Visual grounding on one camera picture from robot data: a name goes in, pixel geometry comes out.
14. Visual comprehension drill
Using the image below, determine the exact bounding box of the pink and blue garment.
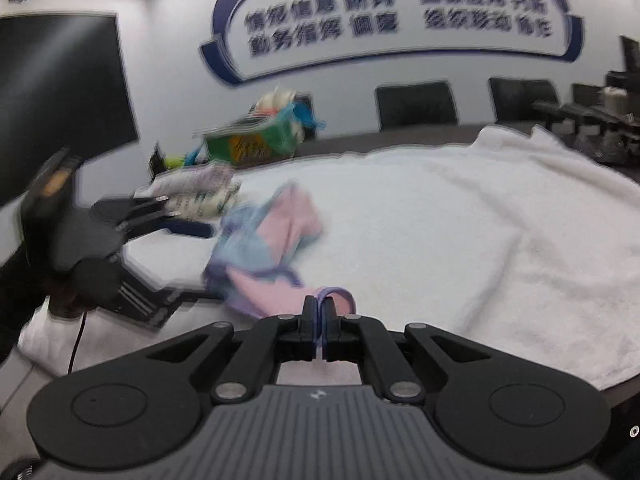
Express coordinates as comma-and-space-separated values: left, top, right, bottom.
202, 182, 358, 361

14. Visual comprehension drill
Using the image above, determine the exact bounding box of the folded pink cloth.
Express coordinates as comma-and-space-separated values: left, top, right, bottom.
150, 163, 236, 199

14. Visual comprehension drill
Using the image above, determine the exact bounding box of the black wall screen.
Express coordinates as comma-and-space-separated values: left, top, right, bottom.
0, 12, 139, 206

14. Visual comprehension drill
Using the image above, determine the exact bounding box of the green woven bag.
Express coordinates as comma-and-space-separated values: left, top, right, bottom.
167, 86, 327, 168

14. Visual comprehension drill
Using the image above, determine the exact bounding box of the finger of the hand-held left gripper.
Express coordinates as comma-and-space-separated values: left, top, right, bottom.
90, 194, 216, 241
106, 255, 221, 332

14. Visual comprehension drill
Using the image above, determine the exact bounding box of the white towel blanket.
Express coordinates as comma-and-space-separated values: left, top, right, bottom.
20, 125, 640, 392

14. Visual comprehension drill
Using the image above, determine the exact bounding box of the black office chair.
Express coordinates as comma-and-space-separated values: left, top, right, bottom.
488, 77, 562, 122
375, 81, 459, 131

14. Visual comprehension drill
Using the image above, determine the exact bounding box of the blue wall sign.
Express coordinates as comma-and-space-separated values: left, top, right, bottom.
200, 0, 585, 87

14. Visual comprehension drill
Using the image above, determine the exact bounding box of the black cable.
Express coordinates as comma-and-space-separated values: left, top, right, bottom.
67, 311, 90, 377

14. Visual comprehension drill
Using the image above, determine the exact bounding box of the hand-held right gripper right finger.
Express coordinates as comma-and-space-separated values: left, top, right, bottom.
324, 300, 496, 406

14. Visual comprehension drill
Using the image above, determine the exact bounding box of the dark desk equipment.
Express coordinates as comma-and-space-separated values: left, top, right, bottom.
531, 35, 640, 183

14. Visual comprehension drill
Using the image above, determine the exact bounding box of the folded white green-flowered cloth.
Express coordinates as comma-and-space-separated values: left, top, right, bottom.
167, 182, 244, 222

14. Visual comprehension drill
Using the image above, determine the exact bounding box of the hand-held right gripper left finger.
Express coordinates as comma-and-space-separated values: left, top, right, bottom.
145, 297, 319, 406

